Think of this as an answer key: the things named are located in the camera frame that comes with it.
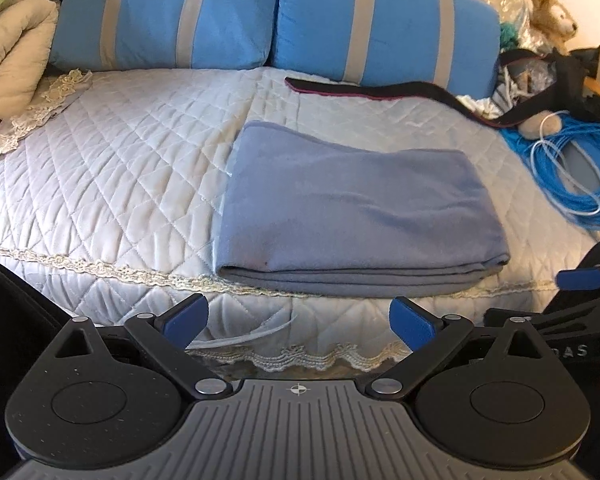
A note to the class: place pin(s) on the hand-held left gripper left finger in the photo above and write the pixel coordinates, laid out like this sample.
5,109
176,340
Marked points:
185,322

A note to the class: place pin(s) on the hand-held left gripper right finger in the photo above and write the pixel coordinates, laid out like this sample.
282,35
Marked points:
410,322

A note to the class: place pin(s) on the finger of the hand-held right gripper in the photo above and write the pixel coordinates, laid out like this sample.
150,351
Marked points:
580,315
582,280

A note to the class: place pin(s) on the grey-blue fleece garment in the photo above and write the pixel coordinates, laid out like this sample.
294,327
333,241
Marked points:
355,210

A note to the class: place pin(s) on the white quilted bedspread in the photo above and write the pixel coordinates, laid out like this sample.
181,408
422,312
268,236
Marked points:
130,170

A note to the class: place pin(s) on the striped cloth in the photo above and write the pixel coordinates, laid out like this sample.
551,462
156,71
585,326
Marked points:
520,85

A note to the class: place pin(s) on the black belt with red edge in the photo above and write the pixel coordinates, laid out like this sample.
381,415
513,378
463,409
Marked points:
380,91

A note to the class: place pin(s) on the teal yarn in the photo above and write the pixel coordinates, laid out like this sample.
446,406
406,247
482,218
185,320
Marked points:
510,32

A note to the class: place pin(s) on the brown teddy bear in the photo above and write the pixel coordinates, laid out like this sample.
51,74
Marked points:
550,15

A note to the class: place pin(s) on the clear plastic sheet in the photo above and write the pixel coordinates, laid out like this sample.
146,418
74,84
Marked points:
505,0

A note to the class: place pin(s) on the blue pillow with grey stripes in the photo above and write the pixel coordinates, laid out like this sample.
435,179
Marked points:
405,25
150,20

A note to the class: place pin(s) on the beige comforter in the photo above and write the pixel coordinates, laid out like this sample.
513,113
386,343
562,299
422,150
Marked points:
15,70

